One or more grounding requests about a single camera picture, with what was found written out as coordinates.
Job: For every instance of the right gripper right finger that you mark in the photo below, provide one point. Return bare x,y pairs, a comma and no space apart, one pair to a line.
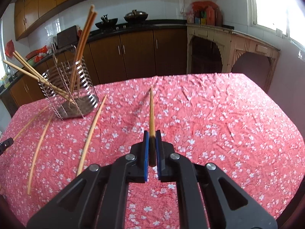
207,197

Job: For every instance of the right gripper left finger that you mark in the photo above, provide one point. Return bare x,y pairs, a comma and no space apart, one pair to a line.
97,197

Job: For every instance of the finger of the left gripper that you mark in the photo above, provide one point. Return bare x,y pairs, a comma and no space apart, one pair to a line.
5,144

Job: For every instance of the brown lower kitchen cabinets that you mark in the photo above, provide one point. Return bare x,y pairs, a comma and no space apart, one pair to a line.
156,51

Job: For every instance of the pink floral tablecloth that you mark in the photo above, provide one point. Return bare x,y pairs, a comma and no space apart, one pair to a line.
221,118

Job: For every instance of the black countertop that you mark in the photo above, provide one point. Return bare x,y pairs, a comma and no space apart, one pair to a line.
119,29

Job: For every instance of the red and green basins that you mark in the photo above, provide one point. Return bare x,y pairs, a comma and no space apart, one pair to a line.
37,55

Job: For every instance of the brown upper cabinet left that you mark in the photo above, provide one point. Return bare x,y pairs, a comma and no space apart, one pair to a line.
30,14

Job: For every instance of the beige carved side table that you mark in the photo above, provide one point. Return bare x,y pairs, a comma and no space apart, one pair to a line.
232,44

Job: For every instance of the black wok left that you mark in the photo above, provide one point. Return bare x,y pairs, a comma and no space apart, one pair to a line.
106,23

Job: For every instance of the steel wok with lid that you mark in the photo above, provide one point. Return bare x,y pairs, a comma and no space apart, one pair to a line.
136,17

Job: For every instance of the red bags and boxes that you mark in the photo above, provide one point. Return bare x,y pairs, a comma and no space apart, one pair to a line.
204,13

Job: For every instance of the steel wire utensil holder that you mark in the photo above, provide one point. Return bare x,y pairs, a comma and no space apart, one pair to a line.
67,85

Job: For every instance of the red plastic bag on wall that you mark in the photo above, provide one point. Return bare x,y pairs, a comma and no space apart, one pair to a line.
9,49

